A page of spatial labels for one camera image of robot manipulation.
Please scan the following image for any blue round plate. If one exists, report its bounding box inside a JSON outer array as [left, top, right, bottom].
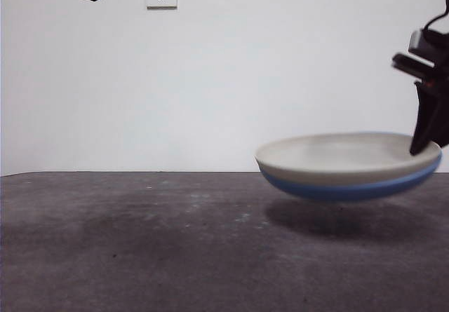
[[261, 150, 443, 203]]

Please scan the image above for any white round plate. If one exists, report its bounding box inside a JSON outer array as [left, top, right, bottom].
[[255, 132, 442, 187]]

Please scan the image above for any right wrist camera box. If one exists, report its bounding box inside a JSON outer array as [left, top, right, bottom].
[[408, 29, 439, 56]]

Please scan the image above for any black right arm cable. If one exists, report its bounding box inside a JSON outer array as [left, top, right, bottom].
[[422, 0, 449, 32]]

